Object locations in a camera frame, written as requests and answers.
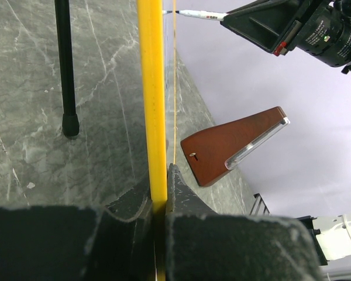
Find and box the brown whiteboard eraser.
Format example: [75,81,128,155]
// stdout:
[180,107,290,187]

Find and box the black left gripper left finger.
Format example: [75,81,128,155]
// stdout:
[0,189,154,280]

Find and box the orange framed whiteboard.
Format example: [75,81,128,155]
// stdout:
[137,1,167,280]

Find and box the black perforated music stand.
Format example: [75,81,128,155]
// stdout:
[54,0,80,139]

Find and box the white rainbow whiteboard marker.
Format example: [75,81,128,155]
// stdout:
[175,9,228,21]

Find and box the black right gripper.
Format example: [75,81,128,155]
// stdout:
[219,0,334,58]

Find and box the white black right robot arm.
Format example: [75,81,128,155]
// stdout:
[221,0,351,74]

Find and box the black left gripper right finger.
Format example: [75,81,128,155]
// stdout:
[165,165,322,280]

